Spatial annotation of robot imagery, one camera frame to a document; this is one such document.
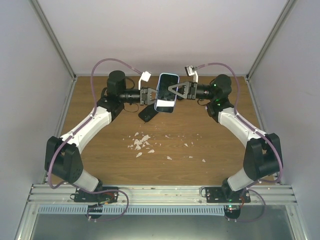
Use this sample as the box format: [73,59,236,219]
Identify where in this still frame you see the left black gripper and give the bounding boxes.
[120,87,167,106]

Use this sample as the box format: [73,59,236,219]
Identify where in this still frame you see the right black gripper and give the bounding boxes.
[167,81,216,101]

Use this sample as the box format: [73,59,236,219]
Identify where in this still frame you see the light blue phone case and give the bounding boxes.
[153,72,181,114]

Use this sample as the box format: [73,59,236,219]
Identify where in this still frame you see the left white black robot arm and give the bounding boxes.
[44,70,156,202]

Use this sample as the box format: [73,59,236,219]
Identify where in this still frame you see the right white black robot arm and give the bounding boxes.
[168,74,283,203]

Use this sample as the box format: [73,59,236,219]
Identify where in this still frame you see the black cased phone centre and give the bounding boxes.
[138,103,159,123]

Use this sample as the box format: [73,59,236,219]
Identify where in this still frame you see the white debris pieces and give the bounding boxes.
[122,120,209,163]

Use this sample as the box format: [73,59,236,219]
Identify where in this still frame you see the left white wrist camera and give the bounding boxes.
[138,71,152,90]

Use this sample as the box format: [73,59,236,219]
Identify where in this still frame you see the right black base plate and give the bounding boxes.
[199,186,251,204]

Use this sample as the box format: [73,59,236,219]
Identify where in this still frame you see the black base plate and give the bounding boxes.
[70,185,119,204]
[199,186,251,204]

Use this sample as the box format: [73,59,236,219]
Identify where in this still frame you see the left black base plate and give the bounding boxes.
[70,185,119,204]

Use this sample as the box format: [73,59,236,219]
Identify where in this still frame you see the grey slotted cable duct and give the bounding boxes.
[38,204,225,216]

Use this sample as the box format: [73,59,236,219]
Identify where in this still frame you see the aluminium front rail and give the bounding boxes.
[27,184,297,205]

